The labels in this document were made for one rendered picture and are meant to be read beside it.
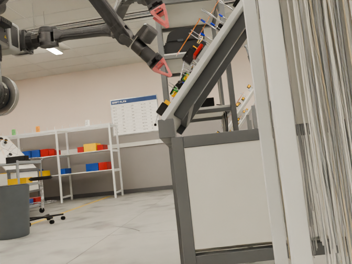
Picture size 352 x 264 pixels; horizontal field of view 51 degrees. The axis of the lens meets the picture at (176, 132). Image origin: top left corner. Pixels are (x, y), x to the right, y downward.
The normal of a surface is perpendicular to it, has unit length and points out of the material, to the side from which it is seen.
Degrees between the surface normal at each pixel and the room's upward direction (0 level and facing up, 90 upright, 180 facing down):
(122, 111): 90
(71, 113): 90
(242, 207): 90
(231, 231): 90
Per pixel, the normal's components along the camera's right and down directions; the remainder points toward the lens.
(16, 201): 0.63, -0.06
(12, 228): 0.41, -0.05
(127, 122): -0.15, -0.06
